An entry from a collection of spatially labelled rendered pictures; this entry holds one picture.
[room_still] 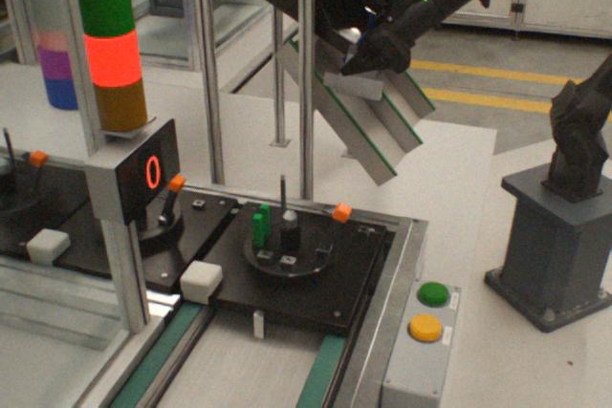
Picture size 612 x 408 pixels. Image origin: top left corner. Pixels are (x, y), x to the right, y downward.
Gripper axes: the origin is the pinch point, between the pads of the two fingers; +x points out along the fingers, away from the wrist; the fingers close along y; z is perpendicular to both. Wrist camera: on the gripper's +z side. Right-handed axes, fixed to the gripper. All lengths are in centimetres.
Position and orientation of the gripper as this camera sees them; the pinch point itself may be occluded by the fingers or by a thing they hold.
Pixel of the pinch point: (361, 53)
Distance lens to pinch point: 94.5
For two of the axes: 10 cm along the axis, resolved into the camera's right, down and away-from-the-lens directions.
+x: -7.7, 5.1, 3.9
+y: -1.2, 4.8, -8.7
